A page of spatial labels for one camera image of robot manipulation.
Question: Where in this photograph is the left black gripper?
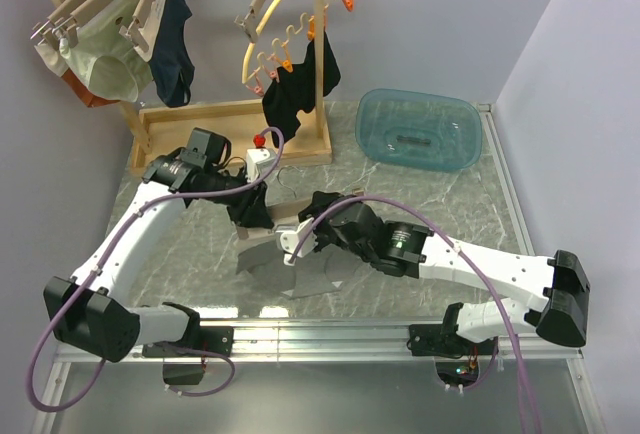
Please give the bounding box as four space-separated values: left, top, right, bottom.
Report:
204 166 275 229

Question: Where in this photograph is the grey and cream underwear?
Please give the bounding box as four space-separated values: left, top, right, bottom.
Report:
236 241 361 299

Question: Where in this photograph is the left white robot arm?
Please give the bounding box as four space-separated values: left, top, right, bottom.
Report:
44 128 282 362

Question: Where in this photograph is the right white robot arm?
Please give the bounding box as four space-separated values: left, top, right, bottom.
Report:
280 192 591 354

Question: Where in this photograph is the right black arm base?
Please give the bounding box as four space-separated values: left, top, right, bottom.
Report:
406 324 499 393

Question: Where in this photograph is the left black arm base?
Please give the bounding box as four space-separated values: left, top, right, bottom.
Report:
159 326 234 388

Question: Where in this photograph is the black underwear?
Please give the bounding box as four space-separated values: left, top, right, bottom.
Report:
262 33 341 143

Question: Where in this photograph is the navy blue underwear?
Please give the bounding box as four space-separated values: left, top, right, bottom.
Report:
149 0 195 108

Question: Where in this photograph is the orange underwear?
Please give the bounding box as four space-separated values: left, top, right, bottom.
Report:
61 69 118 108

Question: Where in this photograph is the light green underwear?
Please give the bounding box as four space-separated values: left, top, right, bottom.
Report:
59 0 153 103

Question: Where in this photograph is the wooden drying rack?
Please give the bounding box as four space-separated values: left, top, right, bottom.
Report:
28 0 333 182

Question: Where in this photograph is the blue plastic basin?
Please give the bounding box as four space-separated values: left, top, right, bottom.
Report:
355 89 483 172

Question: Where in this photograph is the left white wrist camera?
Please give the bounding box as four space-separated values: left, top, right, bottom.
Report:
245 134 277 183

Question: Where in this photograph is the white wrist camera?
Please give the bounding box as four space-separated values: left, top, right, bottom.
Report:
275 218 317 266
245 134 277 183

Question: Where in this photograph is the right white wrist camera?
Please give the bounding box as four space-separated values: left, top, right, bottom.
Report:
275 218 317 266

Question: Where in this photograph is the aluminium mounting rail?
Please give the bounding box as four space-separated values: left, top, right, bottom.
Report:
32 318 606 434

